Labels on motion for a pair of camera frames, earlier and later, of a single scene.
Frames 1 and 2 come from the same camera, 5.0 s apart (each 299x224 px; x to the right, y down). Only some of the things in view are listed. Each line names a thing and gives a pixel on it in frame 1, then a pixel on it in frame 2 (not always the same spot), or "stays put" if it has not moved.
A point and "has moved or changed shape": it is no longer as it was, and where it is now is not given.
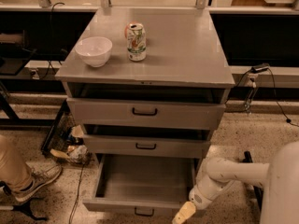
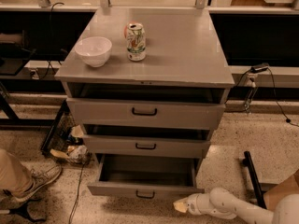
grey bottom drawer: x=149 y=185 has moved or changed shape
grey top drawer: x=147 y=113 stays put
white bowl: x=94 y=50 stays put
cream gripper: x=199 y=197 -> x=193 y=205
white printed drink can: x=136 y=41 stays put
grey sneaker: x=44 y=172 stays put
